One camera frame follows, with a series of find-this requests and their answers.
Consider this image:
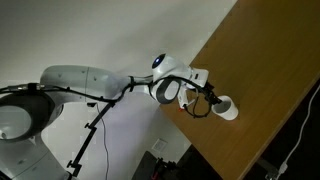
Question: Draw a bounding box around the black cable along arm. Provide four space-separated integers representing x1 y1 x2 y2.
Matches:
0 75 214 120

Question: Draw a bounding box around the white wall outlet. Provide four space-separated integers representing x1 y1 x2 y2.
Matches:
151 137 169 153

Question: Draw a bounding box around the thin black hanging cable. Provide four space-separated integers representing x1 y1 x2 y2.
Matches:
96 102 111 180

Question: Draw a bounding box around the black camera stand pole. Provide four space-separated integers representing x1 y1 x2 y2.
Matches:
66 99 118 178

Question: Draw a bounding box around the black equipment on floor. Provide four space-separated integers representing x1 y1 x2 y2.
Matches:
131 150 184 180

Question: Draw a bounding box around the white power cable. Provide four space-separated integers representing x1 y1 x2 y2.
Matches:
278 84 320 176

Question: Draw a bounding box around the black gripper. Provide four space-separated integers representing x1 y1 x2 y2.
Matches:
198 80 223 107

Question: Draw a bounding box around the grey table leg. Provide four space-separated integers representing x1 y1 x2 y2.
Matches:
255 156 282 180

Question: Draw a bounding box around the white ceramic mug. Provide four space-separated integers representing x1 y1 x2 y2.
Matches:
211 95 240 122

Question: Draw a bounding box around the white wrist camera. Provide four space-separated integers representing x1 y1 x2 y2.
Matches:
177 87 190 110

